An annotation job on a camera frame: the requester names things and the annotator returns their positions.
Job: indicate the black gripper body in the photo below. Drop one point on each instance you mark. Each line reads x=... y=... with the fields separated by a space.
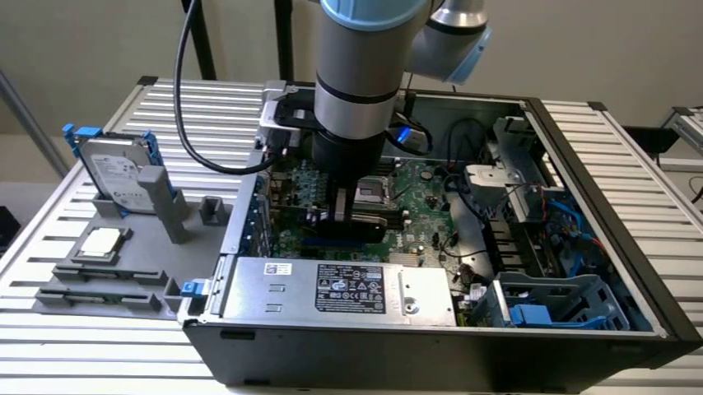
x=349 y=158

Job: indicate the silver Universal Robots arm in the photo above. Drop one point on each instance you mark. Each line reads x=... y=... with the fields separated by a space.
x=357 y=61

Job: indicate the black RAM slot bank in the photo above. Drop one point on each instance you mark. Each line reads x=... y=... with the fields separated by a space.
x=393 y=218

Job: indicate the CPU socket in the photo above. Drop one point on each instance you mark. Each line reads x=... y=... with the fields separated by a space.
x=374 y=191

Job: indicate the green motherboard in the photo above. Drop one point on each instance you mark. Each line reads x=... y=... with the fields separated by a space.
x=423 y=218

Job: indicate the silver chipset heat sink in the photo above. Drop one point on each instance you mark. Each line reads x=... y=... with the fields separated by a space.
x=406 y=259

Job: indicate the silver power supply unit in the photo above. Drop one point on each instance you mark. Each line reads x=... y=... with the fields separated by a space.
x=341 y=292

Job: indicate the metal drive cage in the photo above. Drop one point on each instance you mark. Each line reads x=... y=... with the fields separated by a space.
x=511 y=177

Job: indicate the black stand pole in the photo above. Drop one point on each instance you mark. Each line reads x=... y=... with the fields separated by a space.
x=287 y=41
x=205 y=41

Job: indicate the blue case latch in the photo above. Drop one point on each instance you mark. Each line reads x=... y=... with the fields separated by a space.
x=195 y=287

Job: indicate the grey parts rack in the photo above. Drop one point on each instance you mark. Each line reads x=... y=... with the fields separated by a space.
x=143 y=247

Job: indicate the black open PC case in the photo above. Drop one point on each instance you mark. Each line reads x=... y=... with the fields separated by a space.
x=418 y=354

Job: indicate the hard disk with blue carrier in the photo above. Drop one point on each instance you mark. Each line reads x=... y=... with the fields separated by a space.
x=118 y=175

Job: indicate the blue disk carrier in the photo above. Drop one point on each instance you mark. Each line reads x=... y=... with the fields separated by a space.
x=530 y=317

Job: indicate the silver CPU chip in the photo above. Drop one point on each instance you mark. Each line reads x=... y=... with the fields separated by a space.
x=101 y=243

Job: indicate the grey-blue disk bay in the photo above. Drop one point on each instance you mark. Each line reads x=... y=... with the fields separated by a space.
x=571 y=300

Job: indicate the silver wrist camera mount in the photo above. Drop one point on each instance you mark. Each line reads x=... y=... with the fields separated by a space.
x=286 y=113

